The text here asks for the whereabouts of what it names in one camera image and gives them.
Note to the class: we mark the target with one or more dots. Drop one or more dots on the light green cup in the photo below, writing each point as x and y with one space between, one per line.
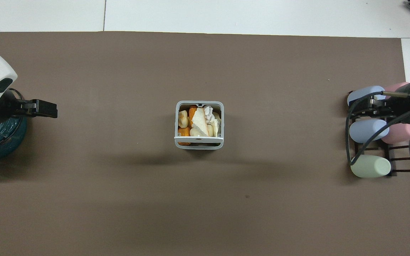
370 166

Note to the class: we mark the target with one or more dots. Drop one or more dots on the dark cup rack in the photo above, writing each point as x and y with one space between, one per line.
393 160

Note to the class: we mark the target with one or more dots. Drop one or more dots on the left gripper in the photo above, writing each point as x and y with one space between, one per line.
7 108

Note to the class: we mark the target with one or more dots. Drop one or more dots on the small grey trash can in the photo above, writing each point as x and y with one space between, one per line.
221 117

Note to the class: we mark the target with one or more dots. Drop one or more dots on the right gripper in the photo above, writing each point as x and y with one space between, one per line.
402 103

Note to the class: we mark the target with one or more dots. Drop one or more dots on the pink cup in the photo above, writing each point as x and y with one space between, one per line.
397 86
402 132

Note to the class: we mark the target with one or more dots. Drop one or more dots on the white crumpled tissue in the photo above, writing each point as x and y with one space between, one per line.
201 121

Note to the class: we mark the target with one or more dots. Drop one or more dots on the grey trash can lid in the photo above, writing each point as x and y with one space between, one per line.
198 139

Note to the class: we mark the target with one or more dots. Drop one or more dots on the orange peel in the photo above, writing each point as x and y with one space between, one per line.
192 113
183 132

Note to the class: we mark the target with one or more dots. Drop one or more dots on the pale banana peel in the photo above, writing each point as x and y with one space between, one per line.
182 119

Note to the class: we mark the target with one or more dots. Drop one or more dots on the light blue cup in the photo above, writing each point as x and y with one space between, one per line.
363 93
367 130

